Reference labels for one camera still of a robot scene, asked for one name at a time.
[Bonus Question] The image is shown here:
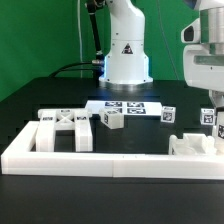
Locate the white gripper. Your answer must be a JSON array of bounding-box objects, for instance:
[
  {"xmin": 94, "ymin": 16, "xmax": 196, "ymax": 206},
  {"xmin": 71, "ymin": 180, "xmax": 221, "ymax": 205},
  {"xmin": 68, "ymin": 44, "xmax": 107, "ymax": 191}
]
[{"xmin": 183, "ymin": 44, "xmax": 224, "ymax": 108}]

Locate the white chair seat part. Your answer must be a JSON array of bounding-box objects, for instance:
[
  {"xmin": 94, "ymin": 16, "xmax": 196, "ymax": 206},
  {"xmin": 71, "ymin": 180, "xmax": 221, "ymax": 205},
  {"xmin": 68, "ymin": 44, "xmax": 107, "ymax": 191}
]
[{"xmin": 168, "ymin": 133, "xmax": 224, "ymax": 156}]

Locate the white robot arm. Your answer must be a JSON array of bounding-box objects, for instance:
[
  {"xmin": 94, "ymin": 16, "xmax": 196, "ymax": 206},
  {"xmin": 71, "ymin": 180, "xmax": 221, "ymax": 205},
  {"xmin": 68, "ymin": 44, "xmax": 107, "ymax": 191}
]
[{"xmin": 86, "ymin": 0, "xmax": 224, "ymax": 108}]

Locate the white chair back part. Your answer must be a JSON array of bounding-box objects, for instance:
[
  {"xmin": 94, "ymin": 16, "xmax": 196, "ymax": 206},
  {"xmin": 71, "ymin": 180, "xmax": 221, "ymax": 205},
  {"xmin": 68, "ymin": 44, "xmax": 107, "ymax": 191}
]
[{"xmin": 36, "ymin": 108, "xmax": 93, "ymax": 152}]

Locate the white tag sheet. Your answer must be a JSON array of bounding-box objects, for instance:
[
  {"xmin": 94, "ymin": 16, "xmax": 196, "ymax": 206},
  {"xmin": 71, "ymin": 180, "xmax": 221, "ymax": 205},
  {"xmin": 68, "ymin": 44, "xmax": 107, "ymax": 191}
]
[{"xmin": 85, "ymin": 100, "xmax": 162, "ymax": 116}]

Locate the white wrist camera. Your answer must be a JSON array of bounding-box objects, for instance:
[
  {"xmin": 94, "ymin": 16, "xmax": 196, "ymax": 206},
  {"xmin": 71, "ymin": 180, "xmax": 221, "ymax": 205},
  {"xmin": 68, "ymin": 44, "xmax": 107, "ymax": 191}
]
[{"xmin": 181, "ymin": 18, "xmax": 201, "ymax": 43}]

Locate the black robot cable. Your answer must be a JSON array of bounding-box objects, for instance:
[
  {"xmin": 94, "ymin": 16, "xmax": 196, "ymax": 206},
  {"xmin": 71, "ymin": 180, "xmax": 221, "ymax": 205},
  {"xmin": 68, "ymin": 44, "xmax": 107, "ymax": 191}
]
[{"xmin": 49, "ymin": 61, "xmax": 105, "ymax": 78}]

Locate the white thin cable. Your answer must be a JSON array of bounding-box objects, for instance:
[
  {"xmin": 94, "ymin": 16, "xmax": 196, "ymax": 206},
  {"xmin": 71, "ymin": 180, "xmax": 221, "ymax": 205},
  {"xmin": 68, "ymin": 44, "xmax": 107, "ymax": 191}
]
[{"xmin": 77, "ymin": 0, "xmax": 84, "ymax": 79}]

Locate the white U-shaped fence frame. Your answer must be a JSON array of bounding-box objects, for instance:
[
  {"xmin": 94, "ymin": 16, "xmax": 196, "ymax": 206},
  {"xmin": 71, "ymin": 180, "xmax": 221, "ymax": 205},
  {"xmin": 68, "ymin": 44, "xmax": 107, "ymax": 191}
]
[{"xmin": 1, "ymin": 121, "xmax": 224, "ymax": 180}]

